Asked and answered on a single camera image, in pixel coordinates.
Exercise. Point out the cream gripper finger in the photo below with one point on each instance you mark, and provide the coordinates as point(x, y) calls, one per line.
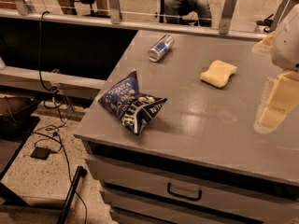
point(264, 46)
point(281, 100)

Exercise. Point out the blue chip bag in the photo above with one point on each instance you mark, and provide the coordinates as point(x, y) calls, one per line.
point(133, 108)

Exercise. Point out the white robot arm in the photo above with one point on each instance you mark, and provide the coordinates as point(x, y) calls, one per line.
point(284, 54)

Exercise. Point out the metal guard railing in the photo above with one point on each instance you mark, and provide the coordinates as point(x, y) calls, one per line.
point(144, 15)

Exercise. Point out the yellow sponge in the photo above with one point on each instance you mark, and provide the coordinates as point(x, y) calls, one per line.
point(218, 73)

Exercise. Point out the seated person in jeans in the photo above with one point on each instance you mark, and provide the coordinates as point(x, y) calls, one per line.
point(200, 7)

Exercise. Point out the silver blue drink can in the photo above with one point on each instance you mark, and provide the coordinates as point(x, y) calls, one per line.
point(158, 50)

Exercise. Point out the grey drawer cabinet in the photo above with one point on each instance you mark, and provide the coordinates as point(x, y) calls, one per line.
point(203, 138)

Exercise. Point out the black metal stand leg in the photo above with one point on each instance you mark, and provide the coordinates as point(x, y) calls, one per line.
point(80, 172)

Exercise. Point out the small black floor box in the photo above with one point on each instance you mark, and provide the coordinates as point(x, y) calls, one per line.
point(40, 153)

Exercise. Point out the black drawer handle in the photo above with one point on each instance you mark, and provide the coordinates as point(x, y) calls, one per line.
point(190, 195)

